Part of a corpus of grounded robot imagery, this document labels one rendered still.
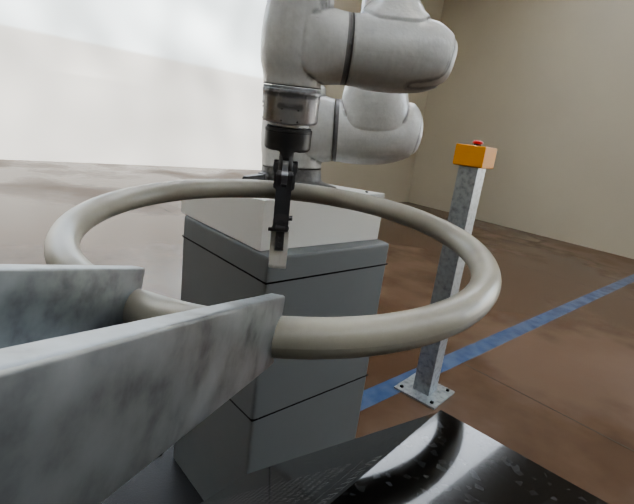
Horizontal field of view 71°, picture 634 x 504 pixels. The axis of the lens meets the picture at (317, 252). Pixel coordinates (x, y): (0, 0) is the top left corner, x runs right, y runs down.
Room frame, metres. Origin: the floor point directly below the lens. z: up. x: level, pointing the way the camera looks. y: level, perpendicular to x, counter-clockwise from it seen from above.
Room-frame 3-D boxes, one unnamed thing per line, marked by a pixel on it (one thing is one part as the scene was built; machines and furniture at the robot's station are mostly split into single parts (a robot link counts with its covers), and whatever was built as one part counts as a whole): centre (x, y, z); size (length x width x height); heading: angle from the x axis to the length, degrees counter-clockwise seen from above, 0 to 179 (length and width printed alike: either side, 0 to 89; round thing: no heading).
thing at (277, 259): (0.73, 0.06, 0.87); 0.03 x 0.01 x 0.07; 95
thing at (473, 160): (1.78, -0.56, 0.54); 0.20 x 0.20 x 1.09; 50
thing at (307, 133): (0.74, 0.07, 1.02); 0.08 x 0.07 x 0.09; 5
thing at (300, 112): (0.73, 0.07, 1.09); 0.09 x 0.09 x 0.06
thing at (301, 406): (1.17, 0.09, 0.40); 0.50 x 0.50 x 0.80; 43
